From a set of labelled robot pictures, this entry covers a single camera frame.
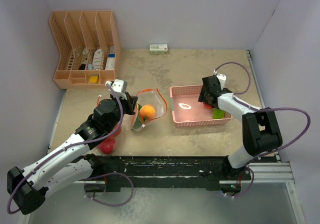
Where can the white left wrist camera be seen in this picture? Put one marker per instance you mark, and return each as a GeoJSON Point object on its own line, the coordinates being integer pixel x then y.
{"type": "Point", "coordinates": [119, 88]}

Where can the yellow item in organizer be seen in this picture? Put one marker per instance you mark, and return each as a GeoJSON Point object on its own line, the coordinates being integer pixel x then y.
{"type": "Point", "coordinates": [94, 79]}

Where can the white bottle in organizer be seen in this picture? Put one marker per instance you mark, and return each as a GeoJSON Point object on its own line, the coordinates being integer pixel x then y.
{"type": "Point", "coordinates": [97, 59]}

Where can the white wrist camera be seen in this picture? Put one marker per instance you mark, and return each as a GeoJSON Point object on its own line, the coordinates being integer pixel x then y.
{"type": "Point", "coordinates": [119, 88]}
{"type": "Point", "coordinates": [221, 77]}

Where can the large red apple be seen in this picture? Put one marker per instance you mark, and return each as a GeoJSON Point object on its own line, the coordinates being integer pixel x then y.
{"type": "Point", "coordinates": [207, 105]}

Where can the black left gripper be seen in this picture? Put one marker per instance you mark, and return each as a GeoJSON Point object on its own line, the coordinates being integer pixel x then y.
{"type": "Point", "coordinates": [130, 103]}

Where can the peach with green leaf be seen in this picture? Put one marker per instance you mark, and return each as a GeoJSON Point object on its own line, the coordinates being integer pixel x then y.
{"type": "Point", "coordinates": [147, 112]}

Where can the watermelon slice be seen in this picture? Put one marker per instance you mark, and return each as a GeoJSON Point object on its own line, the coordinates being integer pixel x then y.
{"type": "Point", "coordinates": [137, 123]}

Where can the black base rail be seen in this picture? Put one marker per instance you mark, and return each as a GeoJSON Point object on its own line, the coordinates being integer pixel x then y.
{"type": "Point", "coordinates": [204, 172]}

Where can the small green white box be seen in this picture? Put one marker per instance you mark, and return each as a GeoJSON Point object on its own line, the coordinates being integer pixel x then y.
{"type": "Point", "coordinates": [158, 49]}

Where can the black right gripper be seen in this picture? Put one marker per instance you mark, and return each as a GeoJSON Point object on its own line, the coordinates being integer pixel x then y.
{"type": "Point", "coordinates": [203, 95]}

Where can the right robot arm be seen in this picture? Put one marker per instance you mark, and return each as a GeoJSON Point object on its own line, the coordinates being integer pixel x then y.
{"type": "Point", "coordinates": [260, 129]}

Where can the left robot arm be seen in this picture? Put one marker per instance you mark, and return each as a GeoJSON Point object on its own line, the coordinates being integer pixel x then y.
{"type": "Point", "coordinates": [30, 186]}

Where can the orange desk file organizer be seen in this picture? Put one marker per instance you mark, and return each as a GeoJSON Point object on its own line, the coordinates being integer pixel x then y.
{"type": "Point", "coordinates": [78, 34]}

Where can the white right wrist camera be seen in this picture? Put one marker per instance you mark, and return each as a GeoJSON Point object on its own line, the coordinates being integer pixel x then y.
{"type": "Point", "coordinates": [221, 77]}

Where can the pink perforated plastic basket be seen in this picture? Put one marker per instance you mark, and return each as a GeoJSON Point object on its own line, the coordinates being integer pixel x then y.
{"type": "Point", "coordinates": [187, 111]}

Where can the blue white box in organizer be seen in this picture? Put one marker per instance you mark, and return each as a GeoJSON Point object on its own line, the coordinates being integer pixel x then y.
{"type": "Point", "coordinates": [110, 63]}

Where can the clear zip bag orange zipper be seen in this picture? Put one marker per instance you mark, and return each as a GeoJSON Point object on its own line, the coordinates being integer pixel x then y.
{"type": "Point", "coordinates": [115, 134]}

